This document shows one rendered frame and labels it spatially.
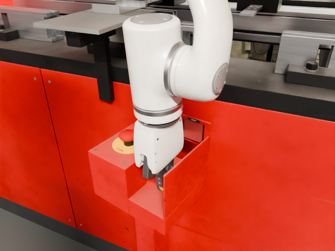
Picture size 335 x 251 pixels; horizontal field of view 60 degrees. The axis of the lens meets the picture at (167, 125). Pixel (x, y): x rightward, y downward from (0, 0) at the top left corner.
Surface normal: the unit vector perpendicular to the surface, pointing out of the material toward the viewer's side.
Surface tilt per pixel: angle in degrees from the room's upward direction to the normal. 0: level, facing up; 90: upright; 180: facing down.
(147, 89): 96
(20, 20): 90
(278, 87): 0
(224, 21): 73
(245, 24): 90
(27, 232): 0
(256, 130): 90
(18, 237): 0
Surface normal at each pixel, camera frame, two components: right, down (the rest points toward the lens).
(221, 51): 0.67, 0.29
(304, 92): 0.00, -0.86
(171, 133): 0.83, 0.29
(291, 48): -0.41, 0.46
